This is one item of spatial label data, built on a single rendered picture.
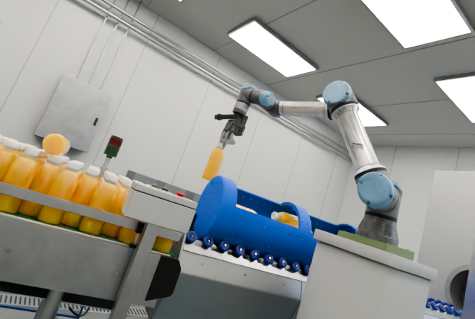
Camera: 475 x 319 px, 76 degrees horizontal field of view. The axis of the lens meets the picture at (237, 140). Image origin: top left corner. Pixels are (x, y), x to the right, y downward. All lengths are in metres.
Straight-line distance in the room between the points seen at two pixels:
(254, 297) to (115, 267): 0.60
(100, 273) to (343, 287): 0.80
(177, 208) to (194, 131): 3.96
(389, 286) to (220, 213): 0.62
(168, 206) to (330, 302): 0.66
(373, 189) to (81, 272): 0.97
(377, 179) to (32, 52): 4.12
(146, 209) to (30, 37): 3.82
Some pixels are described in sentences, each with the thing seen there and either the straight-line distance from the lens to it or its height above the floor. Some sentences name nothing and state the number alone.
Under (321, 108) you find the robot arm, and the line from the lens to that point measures 1.48.
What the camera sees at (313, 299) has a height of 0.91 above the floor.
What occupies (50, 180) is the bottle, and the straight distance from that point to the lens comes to 1.12.
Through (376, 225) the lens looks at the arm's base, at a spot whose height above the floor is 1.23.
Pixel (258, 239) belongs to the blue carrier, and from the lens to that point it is 1.34.
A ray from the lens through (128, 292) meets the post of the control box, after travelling 1.04.
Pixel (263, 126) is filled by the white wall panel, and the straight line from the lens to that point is 5.64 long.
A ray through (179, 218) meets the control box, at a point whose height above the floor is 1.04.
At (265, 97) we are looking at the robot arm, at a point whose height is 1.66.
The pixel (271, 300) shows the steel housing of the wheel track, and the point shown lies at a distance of 1.46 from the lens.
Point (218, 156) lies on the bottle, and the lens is 1.49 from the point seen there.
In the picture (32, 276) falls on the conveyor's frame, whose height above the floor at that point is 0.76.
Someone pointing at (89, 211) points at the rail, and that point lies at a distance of 1.07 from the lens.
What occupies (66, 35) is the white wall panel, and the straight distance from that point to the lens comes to 4.62.
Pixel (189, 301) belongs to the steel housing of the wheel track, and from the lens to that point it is 1.33.
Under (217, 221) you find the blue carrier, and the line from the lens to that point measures 1.24.
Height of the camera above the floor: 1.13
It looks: 12 degrees up
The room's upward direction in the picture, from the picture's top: 19 degrees clockwise
